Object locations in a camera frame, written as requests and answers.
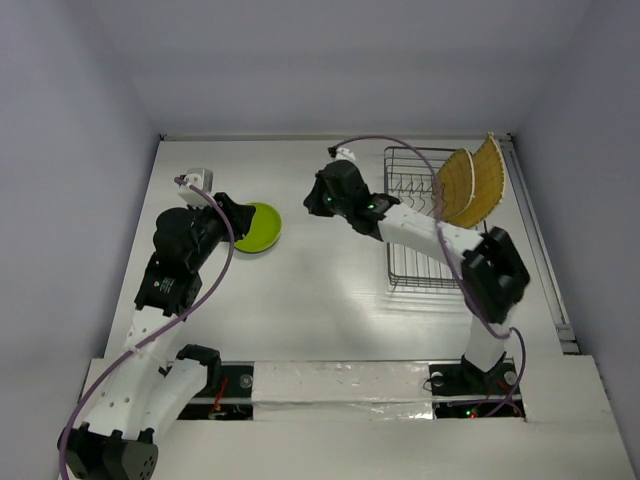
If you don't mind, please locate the square bamboo tray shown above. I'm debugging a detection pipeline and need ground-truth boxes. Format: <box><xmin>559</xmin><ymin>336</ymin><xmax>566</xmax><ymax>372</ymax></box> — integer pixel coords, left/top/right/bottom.
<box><xmin>452</xmin><ymin>132</ymin><xmax>506</xmax><ymax>229</ymax></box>

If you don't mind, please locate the black wire dish rack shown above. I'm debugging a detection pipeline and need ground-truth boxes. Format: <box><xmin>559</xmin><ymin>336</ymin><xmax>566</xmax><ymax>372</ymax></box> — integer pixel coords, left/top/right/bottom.
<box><xmin>382</xmin><ymin>146</ymin><xmax>481</xmax><ymax>293</ymax></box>

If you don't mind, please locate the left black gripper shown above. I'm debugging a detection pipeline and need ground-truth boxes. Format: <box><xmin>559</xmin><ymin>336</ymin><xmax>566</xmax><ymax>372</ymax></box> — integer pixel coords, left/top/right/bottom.
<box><xmin>187</xmin><ymin>192</ymin><xmax>254</xmax><ymax>270</ymax></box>

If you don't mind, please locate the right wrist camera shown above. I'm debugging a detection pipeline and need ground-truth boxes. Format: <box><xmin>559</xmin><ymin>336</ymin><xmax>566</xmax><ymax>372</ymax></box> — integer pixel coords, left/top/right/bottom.
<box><xmin>328</xmin><ymin>146</ymin><xmax>356</xmax><ymax>163</ymax></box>

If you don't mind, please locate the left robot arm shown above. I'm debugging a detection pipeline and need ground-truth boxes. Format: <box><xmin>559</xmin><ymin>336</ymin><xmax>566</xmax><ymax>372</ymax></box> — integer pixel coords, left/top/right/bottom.
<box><xmin>58</xmin><ymin>188</ymin><xmax>256</xmax><ymax>479</ymax></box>

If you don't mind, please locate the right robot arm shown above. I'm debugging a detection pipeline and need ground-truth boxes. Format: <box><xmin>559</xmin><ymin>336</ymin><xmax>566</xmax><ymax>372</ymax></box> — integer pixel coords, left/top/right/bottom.
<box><xmin>303</xmin><ymin>160</ymin><xmax>530</xmax><ymax>396</ymax></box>

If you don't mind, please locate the rounded bamboo tray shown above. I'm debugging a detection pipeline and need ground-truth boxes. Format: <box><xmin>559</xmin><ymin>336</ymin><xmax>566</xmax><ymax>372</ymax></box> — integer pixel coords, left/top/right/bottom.
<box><xmin>436</xmin><ymin>149</ymin><xmax>475</xmax><ymax>221</ymax></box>

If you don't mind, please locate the silver foil base strip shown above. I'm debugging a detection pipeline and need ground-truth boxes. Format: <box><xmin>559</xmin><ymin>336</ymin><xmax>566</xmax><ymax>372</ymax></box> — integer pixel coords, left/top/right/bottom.
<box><xmin>251</xmin><ymin>361</ymin><xmax>433</xmax><ymax>422</ymax></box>

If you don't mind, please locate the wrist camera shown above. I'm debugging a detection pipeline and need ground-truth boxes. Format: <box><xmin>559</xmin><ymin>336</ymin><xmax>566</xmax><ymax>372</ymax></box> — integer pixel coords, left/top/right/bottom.
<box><xmin>177</xmin><ymin>168</ymin><xmax>214</xmax><ymax>208</ymax></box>
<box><xmin>328</xmin><ymin>146</ymin><xmax>356</xmax><ymax>163</ymax></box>

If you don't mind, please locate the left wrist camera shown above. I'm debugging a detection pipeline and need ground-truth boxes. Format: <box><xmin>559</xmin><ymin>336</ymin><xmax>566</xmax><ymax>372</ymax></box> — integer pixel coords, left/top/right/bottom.
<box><xmin>177</xmin><ymin>168</ymin><xmax>214</xmax><ymax>208</ymax></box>

